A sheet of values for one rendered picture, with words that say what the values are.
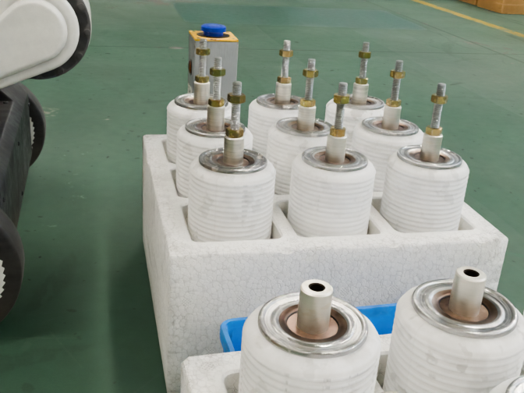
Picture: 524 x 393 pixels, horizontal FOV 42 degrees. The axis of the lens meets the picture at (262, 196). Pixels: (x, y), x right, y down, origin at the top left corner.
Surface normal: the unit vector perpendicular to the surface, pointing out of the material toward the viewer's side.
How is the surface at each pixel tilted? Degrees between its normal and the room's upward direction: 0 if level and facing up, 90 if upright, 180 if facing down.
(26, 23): 90
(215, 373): 0
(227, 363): 0
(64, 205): 0
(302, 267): 90
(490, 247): 90
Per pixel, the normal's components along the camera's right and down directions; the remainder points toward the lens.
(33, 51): 0.23, 0.40
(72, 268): 0.07, -0.92
